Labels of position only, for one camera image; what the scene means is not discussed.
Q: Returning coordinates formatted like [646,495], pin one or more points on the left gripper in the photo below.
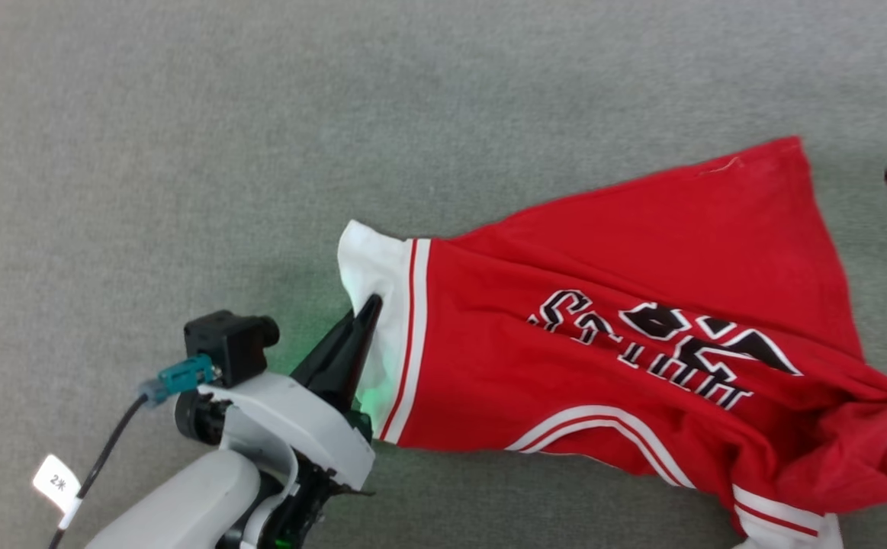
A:
[298,427]

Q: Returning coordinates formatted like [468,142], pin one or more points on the red basketball jersey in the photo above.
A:
[641,252]

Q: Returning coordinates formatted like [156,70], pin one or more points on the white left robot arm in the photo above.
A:
[176,503]

